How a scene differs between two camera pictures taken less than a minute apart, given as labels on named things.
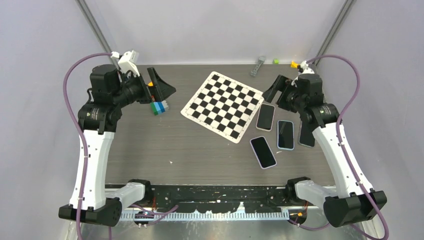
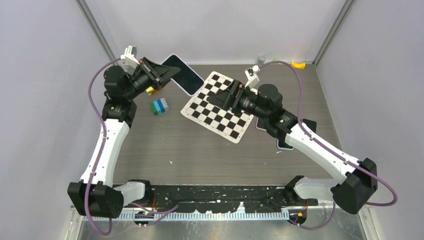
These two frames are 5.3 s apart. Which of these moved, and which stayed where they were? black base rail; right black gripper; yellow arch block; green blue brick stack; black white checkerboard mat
Moved: right black gripper
Stayed: black base rail; black white checkerboard mat; green blue brick stack; yellow arch block
